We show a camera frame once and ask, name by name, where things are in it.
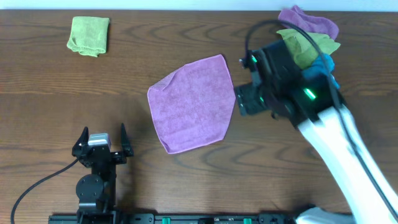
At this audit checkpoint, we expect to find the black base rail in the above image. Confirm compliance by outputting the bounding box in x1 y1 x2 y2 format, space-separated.
48 213 298 224

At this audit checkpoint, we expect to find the crumpled olive green cloth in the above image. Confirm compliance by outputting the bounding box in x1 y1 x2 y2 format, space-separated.
277 29 341 70

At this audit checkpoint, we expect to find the crumpled blue cloth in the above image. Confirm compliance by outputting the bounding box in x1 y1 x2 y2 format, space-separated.
301 54 340 89

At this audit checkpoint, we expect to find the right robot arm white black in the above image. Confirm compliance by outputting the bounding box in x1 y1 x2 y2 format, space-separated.
234 68 397 223

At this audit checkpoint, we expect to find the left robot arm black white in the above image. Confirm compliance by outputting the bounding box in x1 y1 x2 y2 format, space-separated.
72 124 134 224

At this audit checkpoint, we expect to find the purple cloth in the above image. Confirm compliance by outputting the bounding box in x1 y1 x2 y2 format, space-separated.
147 54 236 154
278 5 340 40

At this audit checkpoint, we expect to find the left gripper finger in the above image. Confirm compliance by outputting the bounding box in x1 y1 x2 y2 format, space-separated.
77 127 89 147
121 123 131 152

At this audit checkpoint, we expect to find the folded green cloth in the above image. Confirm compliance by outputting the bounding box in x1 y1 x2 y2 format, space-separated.
67 16 110 57

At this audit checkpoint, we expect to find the crumpled purple cloth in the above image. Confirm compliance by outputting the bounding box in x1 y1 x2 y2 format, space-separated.
278 5 340 40

